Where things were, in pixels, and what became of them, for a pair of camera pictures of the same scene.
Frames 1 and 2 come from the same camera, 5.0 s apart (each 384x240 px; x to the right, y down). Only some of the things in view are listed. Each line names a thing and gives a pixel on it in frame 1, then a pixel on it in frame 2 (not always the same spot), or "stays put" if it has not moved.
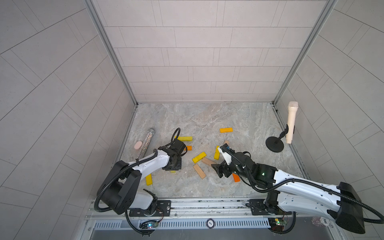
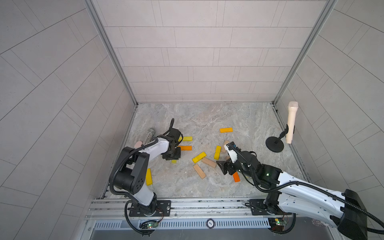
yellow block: (199, 157) stays put
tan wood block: (199, 171) stays put
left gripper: (178, 167) -> (177, 156)
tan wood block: (208, 161) stays put
